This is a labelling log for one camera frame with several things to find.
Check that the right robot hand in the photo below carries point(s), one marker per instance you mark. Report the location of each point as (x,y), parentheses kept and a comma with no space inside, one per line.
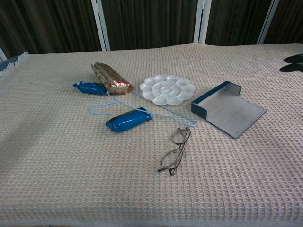
(293,67)

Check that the blue glasses case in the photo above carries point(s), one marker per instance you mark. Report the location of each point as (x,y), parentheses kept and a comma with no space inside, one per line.
(227,111)

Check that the thin-framed eyeglasses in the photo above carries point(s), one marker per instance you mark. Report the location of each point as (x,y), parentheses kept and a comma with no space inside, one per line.
(181,136)

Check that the white flower paint palette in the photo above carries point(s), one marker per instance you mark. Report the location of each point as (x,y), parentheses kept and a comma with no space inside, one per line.
(166,89)

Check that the dark brown curtain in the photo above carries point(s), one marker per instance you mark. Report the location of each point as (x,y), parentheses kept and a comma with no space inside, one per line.
(154,21)

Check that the blue snack packet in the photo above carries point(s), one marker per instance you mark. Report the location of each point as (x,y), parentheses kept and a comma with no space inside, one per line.
(127,120)
(90,88)

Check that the gold snack packet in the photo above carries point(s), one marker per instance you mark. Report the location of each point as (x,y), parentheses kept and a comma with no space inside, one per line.
(113,81)

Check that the beige waffle tablecloth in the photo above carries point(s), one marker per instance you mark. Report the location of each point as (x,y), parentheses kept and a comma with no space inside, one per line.
(71,165)

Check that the grey metal table leg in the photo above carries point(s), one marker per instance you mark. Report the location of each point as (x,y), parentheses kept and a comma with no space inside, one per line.
(2,54)
(100,26)
(202,21)
(267,23)

